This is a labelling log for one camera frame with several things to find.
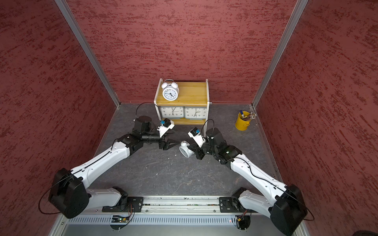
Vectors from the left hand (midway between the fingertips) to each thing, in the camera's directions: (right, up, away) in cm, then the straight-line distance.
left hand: (176, 139), depth 75 cm
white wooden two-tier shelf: (+7, +25, +5) cm, 26 cm away
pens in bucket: (+46, +12, +17) cm, 51 cm away
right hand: (+7, -6, +1) cm, 9 cm away
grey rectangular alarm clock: (-4, +15, +12) cm, 20 cm away
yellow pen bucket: (+43, +7, +27) cm, 52 cm away
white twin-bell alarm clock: (+4, -6, +2) cm, 7 cm away
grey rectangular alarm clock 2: (+10, +14, +12) cm, 21 cm away
